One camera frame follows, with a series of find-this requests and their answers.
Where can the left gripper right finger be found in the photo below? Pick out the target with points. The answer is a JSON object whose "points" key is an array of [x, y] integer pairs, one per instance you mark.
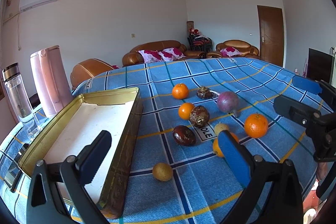
{"points": [[247, 170]]}

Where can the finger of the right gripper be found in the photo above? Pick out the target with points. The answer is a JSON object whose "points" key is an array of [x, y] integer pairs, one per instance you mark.
{"points": [[321, 88], [295, 111]]}

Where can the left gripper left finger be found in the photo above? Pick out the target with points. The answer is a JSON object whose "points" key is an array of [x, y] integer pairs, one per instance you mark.
{"points": [[77, 171]]}

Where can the orange tangerine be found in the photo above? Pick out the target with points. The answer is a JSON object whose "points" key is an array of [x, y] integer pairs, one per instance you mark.
{"points": [[185, 110], [180, 91], [216, 149], [256, 125]]}

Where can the small yellow fruit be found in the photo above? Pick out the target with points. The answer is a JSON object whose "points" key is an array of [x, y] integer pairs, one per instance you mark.
{"points": [[162, 172], [221, 127]]}

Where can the purple round radish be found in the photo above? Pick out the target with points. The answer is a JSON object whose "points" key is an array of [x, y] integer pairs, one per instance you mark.
{"points": [[228, 102]]}

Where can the wrinkled brown passion fruit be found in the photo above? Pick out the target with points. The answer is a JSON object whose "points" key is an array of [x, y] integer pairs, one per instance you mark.
{"points": [[199, 116]]}

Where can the dark glossy passion fruit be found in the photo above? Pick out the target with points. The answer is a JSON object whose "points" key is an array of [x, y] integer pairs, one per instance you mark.
{"points": [[184, 136]]}

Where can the brown dried fruit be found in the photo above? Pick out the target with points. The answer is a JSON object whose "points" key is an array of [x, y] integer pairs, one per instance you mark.
{"points": [[204, 93]]}

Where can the black television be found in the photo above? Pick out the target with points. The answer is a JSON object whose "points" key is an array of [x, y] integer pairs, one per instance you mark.
{"points": [[320, 66]]}

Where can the clear glass water bottle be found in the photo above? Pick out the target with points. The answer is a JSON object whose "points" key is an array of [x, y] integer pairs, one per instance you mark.
{"points": [[20, 101]]}

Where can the black smartphone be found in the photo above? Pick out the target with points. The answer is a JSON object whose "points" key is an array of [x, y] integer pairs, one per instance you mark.
{"points": [[14, 173]]}

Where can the blue plaid tablecloth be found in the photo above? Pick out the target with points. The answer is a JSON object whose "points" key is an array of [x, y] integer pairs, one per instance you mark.
{"points": [[203, 188]]}

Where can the gold metal tin tray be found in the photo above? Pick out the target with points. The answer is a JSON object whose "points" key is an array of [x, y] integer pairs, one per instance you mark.
{"points": [[68, 132]]}

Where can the brown leather armchair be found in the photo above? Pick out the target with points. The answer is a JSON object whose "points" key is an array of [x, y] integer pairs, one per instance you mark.
{"points": [[245, 48]]}

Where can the brown wooden door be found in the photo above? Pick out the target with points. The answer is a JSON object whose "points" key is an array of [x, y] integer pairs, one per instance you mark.
{"points": [[271, 26]]}

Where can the pink electric kettle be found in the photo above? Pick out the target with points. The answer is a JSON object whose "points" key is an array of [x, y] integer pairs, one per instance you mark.
{"points": [[50, 80]]}

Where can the floral pillow on armchair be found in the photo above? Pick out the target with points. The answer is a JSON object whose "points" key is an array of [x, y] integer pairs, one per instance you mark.
{"points": [[230, 52]]}

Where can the near brown leather chair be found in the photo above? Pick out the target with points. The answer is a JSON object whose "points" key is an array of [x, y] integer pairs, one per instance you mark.
{"points": [[88, 69]]}

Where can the stacked chairs with red items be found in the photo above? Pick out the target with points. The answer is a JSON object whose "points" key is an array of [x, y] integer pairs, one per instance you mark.
{"points": [[199, 42]]}

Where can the brown leather three-seat sofa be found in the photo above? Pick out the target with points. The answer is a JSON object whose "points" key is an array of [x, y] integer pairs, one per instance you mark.
{"points": [[135, 56]]}

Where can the floral pillow right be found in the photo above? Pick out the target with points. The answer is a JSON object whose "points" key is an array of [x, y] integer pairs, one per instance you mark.
{"points": [[171, 54]]}

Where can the floral pillow left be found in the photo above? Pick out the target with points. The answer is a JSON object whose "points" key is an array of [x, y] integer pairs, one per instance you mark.
{"points": [[150, 56]]}

